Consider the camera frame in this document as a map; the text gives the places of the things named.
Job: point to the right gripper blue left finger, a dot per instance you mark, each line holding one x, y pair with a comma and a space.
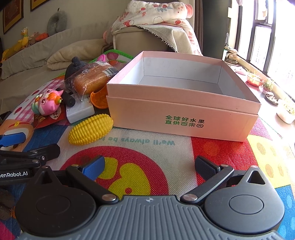
84, 178

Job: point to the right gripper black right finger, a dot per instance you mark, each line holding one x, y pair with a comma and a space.
215, 177

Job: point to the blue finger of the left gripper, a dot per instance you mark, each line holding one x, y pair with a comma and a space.
12, 139

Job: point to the yellow toy corn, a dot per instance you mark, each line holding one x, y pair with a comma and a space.
91, 129

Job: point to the pink pig toy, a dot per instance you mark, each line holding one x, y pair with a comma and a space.
48, 102

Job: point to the white power adapter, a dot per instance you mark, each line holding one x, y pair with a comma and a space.
81, 110

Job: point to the black cylinder toy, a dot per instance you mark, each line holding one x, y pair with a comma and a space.
67, 98

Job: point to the packaged bread loaf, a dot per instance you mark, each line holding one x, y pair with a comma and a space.
91, 78

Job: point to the red snack packet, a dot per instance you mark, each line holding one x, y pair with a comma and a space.
43, 121

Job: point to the colourful play mat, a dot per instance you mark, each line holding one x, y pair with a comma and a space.
149, 172

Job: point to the orange toy piece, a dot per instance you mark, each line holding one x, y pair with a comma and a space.
99, 99

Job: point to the pink cardboard box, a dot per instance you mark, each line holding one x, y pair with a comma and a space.
182, 94

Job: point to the white flower pot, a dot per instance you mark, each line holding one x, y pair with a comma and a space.
285, 111

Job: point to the yellow plush toy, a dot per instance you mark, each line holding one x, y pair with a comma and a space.
21, 44

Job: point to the red plant pot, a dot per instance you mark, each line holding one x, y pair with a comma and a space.
254, 80

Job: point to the black plush toy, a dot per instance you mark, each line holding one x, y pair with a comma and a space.
74, 68

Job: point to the grey neck pillow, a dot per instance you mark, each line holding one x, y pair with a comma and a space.
57, 23

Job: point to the grey towel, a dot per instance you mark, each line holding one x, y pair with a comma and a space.
174, 37

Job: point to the floral quilt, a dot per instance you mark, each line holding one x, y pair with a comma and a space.
175, 14

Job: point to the framed wall picture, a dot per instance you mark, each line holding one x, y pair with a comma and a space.
12, 14

